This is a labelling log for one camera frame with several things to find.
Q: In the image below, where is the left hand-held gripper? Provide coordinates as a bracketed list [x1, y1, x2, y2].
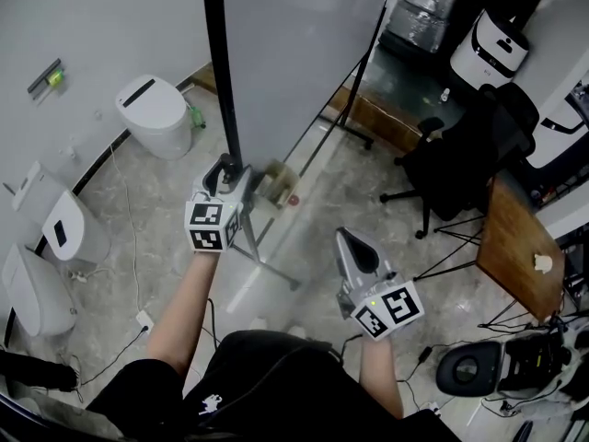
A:
[183, 152, 254, 253]

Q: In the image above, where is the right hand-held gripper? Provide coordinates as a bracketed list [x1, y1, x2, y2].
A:
[335, 227, 425, 343]

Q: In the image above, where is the grey panel board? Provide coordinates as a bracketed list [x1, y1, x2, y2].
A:
[201, 0, 399, 293]

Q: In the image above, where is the person's left forearm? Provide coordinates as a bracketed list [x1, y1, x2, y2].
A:
[145, 248, 221, 382]

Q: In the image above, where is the person's right forearm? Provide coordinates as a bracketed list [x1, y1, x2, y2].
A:
[358, 333, 407, 419]

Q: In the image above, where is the beige box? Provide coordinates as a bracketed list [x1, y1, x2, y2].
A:
[254, 158, 301, 212]

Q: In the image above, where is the white toilet with black strip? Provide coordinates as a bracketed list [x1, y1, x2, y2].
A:
[114, 74, 194, 161]

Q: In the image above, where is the black office chair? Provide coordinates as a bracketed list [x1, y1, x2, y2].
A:
[379, 82, 540, 241]

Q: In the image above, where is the person's black clothing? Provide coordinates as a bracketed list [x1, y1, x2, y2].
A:
[86, 329, 461, 442]

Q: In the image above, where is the black and white round device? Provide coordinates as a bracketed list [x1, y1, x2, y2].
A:
[434, 323, 589, 419]

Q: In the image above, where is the wooden platform step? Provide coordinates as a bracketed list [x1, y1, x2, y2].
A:
[190, 61, 433, 152]

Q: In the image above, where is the wooden table with black legs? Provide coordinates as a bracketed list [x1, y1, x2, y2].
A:
[412, 176, 567, 325]

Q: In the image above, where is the white toilet with black square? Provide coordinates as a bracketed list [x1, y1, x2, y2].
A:
[40, 188, 112, 264]

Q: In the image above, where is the plain white toilet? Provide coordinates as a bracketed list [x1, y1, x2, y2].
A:
[1, 241, 79, 339]

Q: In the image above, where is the grey cloth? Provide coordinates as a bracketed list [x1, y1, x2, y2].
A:
[518, 374, 589, 419]

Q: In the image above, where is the white wheeled robot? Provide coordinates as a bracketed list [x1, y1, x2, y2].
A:
[447, 7, 531, 87]

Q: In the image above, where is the plastic-wrapped pallet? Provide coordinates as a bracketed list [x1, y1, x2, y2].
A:
[378, 0, 462, 55]

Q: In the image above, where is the black bag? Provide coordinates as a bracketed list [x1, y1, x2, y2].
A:
[0, 349, 78, 393]

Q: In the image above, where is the white machine with black trim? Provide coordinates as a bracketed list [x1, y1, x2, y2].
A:
[523, 0, 589, 170]

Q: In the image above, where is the white cable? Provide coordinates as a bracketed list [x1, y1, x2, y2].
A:
[107, 144, 144, 315]

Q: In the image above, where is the white wall tank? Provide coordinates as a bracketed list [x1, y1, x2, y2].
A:
[10, 160, 71, 223]

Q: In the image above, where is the black wall shelf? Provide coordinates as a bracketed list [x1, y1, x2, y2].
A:
[26, 57, 66, 97]

